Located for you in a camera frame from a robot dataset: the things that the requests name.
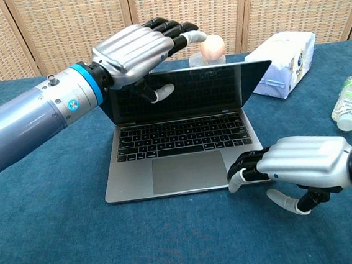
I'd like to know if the teal table cloth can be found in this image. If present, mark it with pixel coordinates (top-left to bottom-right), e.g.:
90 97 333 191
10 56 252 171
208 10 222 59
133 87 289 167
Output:
0 39 352 264

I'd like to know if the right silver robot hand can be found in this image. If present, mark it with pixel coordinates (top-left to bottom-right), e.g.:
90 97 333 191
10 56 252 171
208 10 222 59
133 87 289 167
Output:
223 130 352 223

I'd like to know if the woven rattan folding screen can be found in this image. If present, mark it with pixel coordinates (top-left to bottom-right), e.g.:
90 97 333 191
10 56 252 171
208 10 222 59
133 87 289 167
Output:
0 0 352 84

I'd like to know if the white tissue pack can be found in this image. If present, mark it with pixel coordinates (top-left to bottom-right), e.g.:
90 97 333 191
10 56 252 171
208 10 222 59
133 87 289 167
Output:
241 29 322 103

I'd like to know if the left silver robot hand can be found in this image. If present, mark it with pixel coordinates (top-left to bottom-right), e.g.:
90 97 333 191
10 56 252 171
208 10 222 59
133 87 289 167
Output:
86 12 214 110

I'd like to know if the silver laptop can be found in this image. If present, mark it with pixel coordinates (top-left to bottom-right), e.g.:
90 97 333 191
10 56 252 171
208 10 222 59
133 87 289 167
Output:
93 59 285 204

